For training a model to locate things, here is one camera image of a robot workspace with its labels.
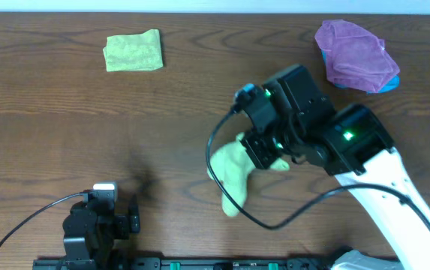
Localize light green cloth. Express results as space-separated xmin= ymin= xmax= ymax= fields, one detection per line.
xmin=103 ymin=29 xmax=164 ymax=72
xmin=210 ymin=133 xmax=290 ymax=217

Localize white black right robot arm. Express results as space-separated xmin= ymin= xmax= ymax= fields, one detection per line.
xmin=235 ymin=65 xmax=430 ymax=269

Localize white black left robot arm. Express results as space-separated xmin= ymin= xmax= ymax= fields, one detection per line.
xmin=63 ymin=191 xmax=140 ymax=269

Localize purple cloth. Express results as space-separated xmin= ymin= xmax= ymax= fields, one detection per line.
xmin=314 ymin=19 xmax=400 ymax=93

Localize blue cloth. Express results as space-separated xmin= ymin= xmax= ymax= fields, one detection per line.
xmin=321 ymin=51 xmax=400 ymax=94

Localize folded light green cloth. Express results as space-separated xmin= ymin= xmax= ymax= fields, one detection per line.
xmin=103 ymin=29 xmax=164 ymax=72

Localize black right camera cable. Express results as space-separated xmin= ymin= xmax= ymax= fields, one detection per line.
xmin=205 ymin=108 xmax=430 ymax=256

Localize black camera cable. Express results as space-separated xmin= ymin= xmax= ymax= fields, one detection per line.
xmin=0 ymin=191 xmax=90 ymax=270
xmin=205 ymin=108 xmax=430 ymax=256

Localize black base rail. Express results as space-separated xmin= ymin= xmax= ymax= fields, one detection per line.
xmin=32 ymin=257 xmax=334 ymax=270

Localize black left camera cable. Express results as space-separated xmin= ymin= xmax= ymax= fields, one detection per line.
xmin=0 ymin=191 xmax=90 ymax=270

